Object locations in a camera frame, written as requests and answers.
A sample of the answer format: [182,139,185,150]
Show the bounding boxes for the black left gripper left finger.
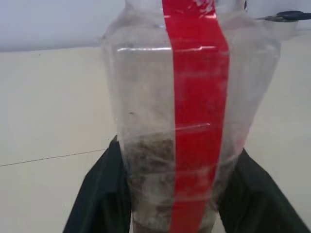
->
[62,134,134,233]

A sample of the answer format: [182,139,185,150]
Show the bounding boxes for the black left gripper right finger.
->
[217,147,311,233]

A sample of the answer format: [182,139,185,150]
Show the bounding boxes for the clear bottle with red tape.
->
[100,0,283,233]

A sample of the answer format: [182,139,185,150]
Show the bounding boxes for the translucent white container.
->
[256,18,300,33]

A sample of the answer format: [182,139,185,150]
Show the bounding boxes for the black handled scissors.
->
[254,10,311,24]

